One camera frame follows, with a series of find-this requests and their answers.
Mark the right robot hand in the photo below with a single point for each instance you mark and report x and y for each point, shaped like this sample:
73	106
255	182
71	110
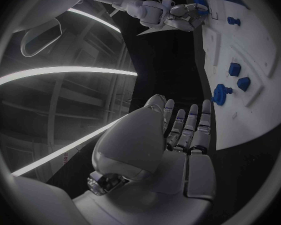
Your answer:
181	20

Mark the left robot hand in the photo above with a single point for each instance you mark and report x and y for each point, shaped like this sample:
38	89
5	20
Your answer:
135	144

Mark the blue short cylinder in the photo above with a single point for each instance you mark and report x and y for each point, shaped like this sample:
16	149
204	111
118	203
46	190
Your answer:
199	1

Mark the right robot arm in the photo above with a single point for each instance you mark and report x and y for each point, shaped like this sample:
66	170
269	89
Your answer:
150	13

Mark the white task board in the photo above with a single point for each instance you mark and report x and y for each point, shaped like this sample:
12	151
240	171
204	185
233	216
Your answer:
246	105

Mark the blue peg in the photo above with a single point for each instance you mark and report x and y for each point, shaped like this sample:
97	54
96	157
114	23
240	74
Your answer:
232	20

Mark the blue block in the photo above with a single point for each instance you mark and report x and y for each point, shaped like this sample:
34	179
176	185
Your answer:
244	83
234	69

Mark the blue gear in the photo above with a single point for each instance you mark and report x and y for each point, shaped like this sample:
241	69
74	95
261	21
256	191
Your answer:
219	94

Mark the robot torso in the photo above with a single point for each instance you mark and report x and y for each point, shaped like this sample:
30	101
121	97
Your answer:
58	5

